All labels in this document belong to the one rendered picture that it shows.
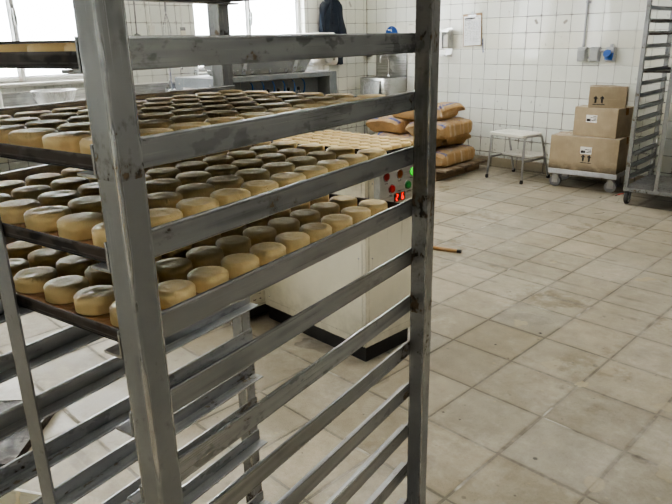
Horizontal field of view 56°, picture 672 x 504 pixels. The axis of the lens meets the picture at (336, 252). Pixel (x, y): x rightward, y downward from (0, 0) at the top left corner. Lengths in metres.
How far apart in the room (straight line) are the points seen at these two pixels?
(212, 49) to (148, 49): 0.08
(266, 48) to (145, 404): 0.41
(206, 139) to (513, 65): 6.25
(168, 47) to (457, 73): 6.62
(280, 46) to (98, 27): 0.27
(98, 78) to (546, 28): 6.24
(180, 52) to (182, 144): 0.09
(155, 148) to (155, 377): 0.22
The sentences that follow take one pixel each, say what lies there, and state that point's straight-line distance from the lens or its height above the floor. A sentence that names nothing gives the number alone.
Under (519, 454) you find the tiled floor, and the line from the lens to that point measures 2.30.
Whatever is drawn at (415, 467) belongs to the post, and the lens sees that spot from 1.33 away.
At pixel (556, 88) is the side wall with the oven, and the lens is 6.64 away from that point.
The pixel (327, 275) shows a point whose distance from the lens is 2.75.
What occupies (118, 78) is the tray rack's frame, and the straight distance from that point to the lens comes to 0.58.
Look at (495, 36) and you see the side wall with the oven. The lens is 6.96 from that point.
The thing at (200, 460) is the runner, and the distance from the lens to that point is 0.80.
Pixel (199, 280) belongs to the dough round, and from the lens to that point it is 0.78.
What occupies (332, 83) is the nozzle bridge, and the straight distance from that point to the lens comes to 3.25.
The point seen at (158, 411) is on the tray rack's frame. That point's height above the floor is 0.98.
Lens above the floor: 1.33
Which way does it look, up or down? 19 degrees down
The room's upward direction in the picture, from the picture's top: 1 degrees counter-clockwise
